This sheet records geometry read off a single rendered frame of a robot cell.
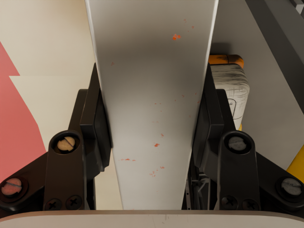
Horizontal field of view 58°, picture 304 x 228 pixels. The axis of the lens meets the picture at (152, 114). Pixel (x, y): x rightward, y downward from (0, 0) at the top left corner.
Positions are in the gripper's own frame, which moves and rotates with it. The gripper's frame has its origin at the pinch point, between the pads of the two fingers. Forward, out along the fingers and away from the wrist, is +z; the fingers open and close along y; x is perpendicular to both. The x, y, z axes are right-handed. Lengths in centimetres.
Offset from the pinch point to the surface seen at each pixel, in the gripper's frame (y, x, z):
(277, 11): 18.0, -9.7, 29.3
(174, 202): 1.4, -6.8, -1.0
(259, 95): 57, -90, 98
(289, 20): 18.9, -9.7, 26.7
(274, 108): 68, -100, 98
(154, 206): 0.1, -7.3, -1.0
